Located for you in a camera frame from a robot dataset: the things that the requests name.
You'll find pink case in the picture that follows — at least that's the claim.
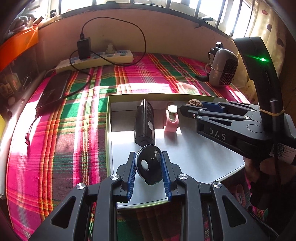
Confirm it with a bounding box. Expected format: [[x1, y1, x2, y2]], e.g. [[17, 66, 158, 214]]
[[165, 102, 179, 133]]

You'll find black round disc gadget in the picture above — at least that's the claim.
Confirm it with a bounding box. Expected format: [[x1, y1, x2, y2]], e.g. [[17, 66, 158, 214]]
[[135, 145, 163, 186]]

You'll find brown walnut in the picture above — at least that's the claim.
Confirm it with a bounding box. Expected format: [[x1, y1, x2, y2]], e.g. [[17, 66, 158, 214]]
[[186, 99, 204, 108]]

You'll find black charger adapter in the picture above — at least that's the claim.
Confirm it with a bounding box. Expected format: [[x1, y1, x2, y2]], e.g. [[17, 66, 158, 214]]
[[77, 34, 91, 60]]

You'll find white power strip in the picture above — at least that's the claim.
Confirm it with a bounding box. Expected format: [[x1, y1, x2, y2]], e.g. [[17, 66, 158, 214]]
[[55, 50, 133, 73]]

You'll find black charging cable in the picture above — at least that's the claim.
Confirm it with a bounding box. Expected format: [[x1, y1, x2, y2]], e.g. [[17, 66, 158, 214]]
[[61, 16, 147, 100]]

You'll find orange storage box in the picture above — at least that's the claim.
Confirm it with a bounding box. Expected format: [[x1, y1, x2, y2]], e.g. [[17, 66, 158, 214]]
[[0, 26, 39, 71]]

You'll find cream dotted curtain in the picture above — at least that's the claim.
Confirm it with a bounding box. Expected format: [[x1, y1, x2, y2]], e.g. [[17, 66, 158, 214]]
[[246, 1, 287, 75]]

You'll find black handheld grip handle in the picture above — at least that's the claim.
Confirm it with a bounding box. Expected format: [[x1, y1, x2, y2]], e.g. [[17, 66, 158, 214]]
[[234, 37, 285, 132]]

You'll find black rectangular speaker device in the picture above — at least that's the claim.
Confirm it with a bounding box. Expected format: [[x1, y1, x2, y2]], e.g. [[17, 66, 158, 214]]
[[134, 99, 155, 147]]

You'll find white plug adapter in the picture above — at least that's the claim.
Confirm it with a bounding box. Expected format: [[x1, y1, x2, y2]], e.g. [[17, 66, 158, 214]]
[[105, 43, 115, 54]]

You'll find grey portable fan heater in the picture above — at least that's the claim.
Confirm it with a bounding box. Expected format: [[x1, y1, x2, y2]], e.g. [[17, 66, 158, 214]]
[[207, 42, 238, 87]]

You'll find shallow cardboard box tray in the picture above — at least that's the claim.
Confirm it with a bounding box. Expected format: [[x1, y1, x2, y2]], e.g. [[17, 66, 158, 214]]
[[105, 93, 246, 209]]

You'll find black tablet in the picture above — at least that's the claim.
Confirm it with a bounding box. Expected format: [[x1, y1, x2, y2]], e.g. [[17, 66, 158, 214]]
[[36, 70, 72, 115]]

